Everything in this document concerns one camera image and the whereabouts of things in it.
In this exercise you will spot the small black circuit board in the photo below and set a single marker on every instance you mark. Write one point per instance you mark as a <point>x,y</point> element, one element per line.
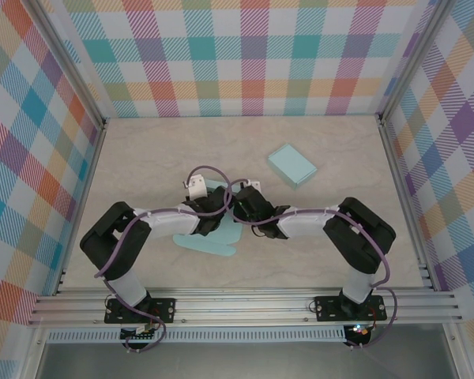
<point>138,335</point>

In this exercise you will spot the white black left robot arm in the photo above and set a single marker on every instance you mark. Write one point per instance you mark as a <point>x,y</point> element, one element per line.
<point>170,221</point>

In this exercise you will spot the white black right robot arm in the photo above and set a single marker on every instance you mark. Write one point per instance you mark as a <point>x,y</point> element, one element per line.
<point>308,223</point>

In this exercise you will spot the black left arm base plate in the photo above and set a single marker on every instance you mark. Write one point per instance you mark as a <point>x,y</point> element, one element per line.
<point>166,308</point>

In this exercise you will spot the small circuit board with light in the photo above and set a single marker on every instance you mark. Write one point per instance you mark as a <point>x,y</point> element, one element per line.
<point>359,331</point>

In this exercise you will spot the grey metal panel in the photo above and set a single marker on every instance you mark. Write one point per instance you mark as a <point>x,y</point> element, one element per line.
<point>241,363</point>

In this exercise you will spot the aluminium frame post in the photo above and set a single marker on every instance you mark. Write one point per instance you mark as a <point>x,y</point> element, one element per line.
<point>412,59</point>
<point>76,67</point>

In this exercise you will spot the aluminium mounting rail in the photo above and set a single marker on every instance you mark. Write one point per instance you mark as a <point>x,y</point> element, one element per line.
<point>241,306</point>

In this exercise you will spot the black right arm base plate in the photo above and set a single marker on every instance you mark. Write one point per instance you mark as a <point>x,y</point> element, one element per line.
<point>328,308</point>

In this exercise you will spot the light blue paper box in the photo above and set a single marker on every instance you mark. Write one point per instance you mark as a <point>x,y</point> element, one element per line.
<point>205,245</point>
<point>290,163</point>

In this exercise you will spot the aluminium side rail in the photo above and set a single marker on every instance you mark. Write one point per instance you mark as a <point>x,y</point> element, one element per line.
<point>396,158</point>
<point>94,158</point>

